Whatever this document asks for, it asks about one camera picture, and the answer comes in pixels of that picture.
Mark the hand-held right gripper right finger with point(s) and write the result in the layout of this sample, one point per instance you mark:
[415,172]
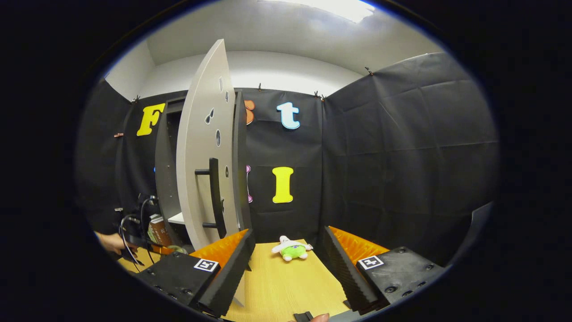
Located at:
[346,277]

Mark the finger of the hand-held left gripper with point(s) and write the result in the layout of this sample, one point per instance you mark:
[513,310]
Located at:
[164,249]

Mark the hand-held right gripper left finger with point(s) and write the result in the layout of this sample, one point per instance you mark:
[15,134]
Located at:
[230,277]

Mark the dark grey cabinet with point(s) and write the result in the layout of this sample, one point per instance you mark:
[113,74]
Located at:
[164,188]

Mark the cream cabinet door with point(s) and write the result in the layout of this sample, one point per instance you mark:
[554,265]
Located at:
[201,143]

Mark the green white plush toy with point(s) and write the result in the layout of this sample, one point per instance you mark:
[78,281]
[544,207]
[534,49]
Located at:
[292,251]

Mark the black backdrop cloth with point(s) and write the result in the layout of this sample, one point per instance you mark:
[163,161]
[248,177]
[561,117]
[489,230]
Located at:
[402,156]

